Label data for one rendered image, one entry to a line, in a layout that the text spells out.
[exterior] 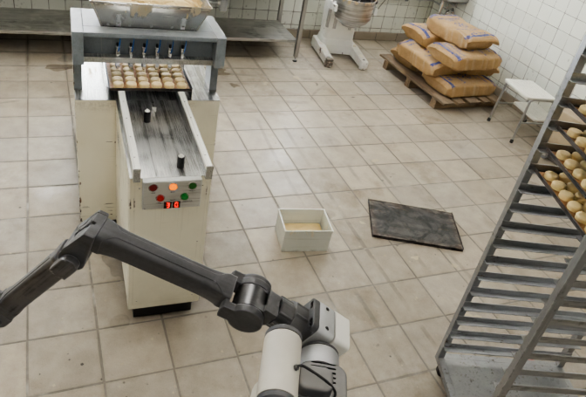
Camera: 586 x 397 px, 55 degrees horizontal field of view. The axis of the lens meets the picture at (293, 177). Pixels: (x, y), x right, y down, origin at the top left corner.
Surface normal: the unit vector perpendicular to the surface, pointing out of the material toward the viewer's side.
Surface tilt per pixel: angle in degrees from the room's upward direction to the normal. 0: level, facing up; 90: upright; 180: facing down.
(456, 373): 0
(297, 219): 90
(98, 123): 90
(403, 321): 0
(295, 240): 90
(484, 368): 0
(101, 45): 90
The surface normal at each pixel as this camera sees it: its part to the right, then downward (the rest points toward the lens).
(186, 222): 0.32, 0.56
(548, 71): -0.92, 0.07
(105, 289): 0.17, -0.83
